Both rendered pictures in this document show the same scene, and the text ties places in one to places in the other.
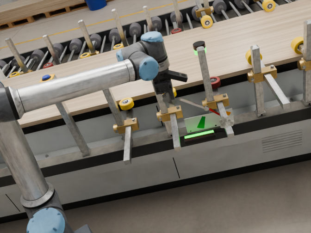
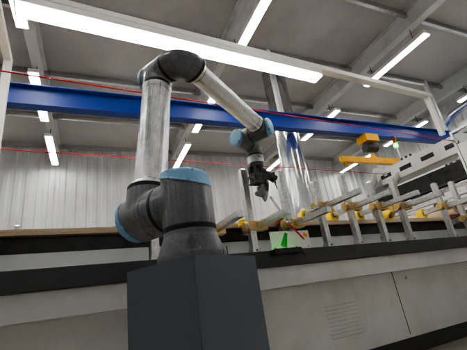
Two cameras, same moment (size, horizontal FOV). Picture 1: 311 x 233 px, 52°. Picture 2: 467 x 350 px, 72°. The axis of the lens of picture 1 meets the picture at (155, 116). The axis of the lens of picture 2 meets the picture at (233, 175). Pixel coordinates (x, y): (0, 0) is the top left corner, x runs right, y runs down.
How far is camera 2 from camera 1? 168 cm
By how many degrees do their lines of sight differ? 67
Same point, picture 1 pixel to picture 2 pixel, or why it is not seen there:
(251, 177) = not seen: outside the picture
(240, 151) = (310, 333)
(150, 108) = not seen: hidden behind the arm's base
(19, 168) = (160, 132)
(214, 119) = (295, 239)
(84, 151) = (156, 252)
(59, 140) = not seen: hidden behind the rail
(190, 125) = (274, 240)
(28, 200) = (150, 176)
